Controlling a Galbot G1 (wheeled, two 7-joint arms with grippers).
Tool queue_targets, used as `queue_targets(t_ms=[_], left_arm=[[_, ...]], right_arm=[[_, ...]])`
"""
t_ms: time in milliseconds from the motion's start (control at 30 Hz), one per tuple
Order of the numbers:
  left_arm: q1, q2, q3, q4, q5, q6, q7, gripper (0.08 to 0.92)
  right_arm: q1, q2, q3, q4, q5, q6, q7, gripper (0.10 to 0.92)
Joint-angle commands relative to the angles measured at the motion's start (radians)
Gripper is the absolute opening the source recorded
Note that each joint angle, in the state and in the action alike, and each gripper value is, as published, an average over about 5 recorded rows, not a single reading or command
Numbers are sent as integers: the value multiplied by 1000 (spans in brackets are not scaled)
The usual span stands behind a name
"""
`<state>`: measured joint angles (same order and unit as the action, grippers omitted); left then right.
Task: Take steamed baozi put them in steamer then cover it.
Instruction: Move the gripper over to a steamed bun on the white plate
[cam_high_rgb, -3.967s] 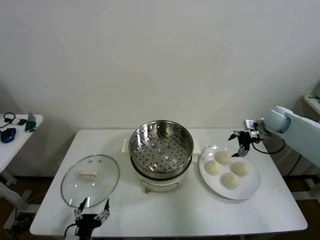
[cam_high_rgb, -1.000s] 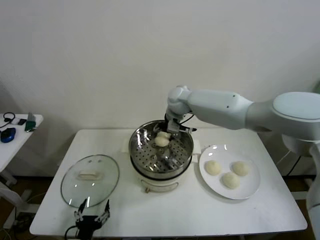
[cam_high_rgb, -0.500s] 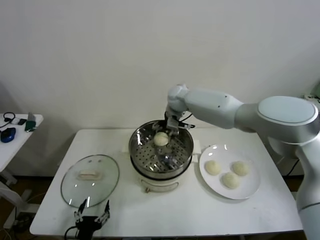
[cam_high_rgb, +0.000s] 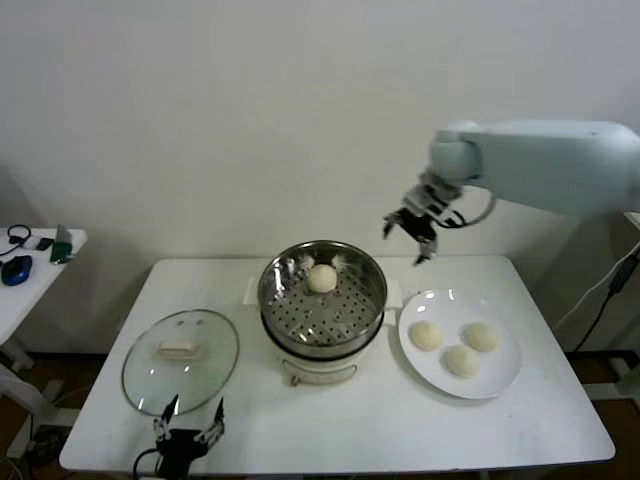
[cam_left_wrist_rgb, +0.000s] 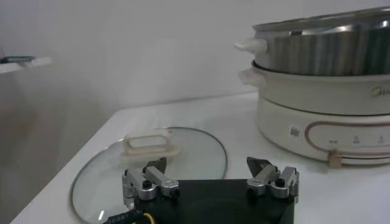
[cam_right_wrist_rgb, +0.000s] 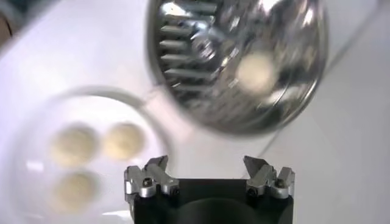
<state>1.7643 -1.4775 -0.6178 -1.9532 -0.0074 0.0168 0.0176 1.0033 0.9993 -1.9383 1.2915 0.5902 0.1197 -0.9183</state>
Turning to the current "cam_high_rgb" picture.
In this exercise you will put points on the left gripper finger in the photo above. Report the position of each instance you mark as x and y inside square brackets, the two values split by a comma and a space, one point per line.
[167, 415]
[216, 422]

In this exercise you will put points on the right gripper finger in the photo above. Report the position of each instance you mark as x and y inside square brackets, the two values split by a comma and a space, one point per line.
[426, 252]
[391, 222]

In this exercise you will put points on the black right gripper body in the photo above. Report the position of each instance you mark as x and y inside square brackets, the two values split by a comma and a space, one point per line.
[417, 223]

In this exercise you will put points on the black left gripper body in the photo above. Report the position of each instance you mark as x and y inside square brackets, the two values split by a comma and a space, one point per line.
[182, 446]

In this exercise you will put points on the white steamed baozi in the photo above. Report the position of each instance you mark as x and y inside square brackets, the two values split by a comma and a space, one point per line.
[481, 337]
[426, 335]
[461, 361]
[321, 278]

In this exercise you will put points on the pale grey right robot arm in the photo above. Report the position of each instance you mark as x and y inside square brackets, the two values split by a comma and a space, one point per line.
[550, 160]

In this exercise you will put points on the stainless steel steamer basket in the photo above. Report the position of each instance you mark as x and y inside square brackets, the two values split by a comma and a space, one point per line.
[290, 270]

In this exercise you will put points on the white electric cooker pot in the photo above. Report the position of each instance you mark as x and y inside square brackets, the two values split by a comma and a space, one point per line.
[320, 371]

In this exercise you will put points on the white round plate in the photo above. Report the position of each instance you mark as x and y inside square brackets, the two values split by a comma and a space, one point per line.
[500, 370]

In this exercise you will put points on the white side table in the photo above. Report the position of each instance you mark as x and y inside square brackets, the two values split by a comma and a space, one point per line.
[30, 297]

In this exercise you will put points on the black power adapter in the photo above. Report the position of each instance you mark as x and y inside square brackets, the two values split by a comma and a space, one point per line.
[620, 274]

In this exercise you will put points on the green and grey box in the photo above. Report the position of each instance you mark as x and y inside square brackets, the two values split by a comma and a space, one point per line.
[61, 249]

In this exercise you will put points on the white desk with green appliance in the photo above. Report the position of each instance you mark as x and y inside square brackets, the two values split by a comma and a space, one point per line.
[633, 218]

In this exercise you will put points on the blue computer mouse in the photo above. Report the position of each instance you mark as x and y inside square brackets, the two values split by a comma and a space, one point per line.
[15, 270]

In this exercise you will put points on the small black device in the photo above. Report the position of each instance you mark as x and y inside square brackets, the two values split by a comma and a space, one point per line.
[44, 244]

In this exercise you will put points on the small white device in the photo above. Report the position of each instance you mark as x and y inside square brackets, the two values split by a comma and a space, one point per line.
[31, 244]

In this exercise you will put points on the black headphones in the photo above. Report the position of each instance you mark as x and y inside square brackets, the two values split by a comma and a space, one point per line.
[17, 230]

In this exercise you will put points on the white table base frame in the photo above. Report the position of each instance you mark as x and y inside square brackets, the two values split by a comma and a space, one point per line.
[22, 435]

